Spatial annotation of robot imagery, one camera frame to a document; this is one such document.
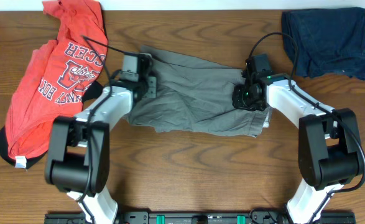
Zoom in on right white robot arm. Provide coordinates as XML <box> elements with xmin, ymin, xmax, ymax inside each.
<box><xmin>232</xmin><ymin>74</ymin><xmax>365</xmax><ymax>223</ymax></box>

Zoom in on black garment under t-shirt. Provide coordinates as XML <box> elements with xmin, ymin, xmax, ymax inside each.
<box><xmin>0</xmin><ymin>81</ymin><xmax>103</xmax><ymax>169</ymax></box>

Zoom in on grey shorts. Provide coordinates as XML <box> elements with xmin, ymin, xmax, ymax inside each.
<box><xmin>126</xmin><ymin>45</ymin><xmax>272</xmax><ymax>137</ymax></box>

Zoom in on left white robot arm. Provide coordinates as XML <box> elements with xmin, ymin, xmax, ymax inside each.
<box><xmin>45</xmin><ymin>76</ymin><xmax>157</xmax><ymax>223</ymax></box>

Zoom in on red printed t-shirt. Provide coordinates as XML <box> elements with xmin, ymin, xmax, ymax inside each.
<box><xmin>5</xmin><ymin>0</ymin><xmax>108</xmax><ymax>159</ymax></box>

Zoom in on folded navy garment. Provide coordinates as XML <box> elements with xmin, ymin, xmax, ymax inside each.
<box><xmin>281</xmin><ymin>7</ymin><xmax>365</xmax><ymax>80</ymax></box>

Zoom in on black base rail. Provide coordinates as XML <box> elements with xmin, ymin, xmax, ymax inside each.
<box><xmin>44</xmin><ymin>210</ymin><xmax>356</xmax><ymax>224</ymax></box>

